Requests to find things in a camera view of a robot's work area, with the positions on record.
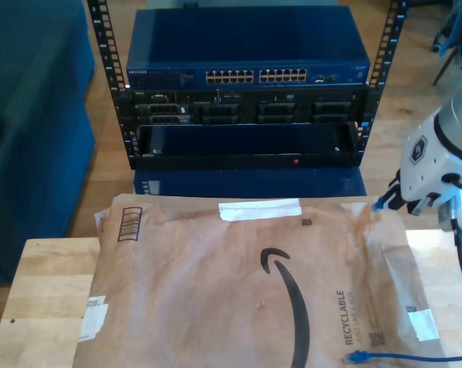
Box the black gripper power cable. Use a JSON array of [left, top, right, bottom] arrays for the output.
[[440, 172, 462, 192]]

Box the white paper label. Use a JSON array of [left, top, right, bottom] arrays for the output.
[[78, 294, 110, 343]]

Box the blue network switch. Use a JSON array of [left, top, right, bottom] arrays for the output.
[[125, 6, 371, 90]]

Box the brown paper mailer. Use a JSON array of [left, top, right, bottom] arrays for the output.
[[72, 193, 449, 368]]

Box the blue sofa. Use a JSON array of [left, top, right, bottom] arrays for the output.
[[0, 0, 97, 287]]

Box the black rack frame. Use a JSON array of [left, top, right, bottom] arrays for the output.
[[85, 0, 409, 172]]

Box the blue network cable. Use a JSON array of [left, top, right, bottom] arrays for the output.
[[342, 195, 462, 365]]

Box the chair with dark legs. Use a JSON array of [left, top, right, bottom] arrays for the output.
[[430, 0, 462, 87]]

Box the white tape strip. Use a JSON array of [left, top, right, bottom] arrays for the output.
[[218, 198, 303, 222], [406, 307, 441, 342]]

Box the black rack server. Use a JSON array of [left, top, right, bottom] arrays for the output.
[[133, 88, 365, 126]]

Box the dark blue flat case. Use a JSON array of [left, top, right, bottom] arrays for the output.
[[133, 168, 368, 199]]

